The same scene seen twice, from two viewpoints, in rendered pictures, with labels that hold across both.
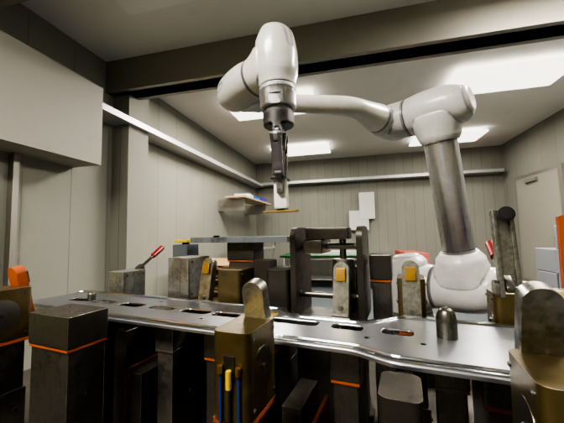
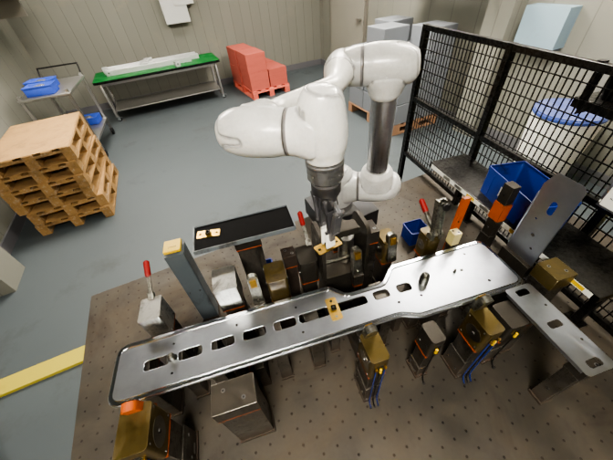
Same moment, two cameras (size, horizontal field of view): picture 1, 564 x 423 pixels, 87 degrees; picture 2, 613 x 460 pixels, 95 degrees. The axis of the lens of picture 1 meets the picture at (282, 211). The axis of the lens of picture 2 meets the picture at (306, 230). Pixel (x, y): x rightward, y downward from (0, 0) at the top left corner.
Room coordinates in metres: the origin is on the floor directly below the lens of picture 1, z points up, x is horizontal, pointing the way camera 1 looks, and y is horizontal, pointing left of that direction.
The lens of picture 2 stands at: (0.26, 0.38, 1.85)
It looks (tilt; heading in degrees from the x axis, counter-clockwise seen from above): 43 degrees down; 325
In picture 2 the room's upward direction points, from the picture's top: 6 degrees counter-clockwise
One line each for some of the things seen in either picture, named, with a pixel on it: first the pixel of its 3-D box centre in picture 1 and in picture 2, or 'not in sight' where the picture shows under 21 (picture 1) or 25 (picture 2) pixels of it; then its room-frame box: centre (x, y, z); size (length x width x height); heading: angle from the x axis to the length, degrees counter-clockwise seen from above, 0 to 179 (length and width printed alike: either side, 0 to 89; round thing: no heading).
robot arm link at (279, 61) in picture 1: (273, 60); (316, 124); (0.71, 0.02, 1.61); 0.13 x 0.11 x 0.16; 43
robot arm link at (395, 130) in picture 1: (393, 123); (343, 67); (1.07, -0.42, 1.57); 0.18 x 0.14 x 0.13; 133
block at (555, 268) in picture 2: not in sight; (531, 297); (0.23, -0.59, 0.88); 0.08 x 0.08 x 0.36; 67
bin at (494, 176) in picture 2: not in sight; (524, 195); (0.46, -0.86, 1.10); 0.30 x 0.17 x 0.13; 148
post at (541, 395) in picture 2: not in sight; (561, 381); (0.04, -0.38, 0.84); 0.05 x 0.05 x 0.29; 67
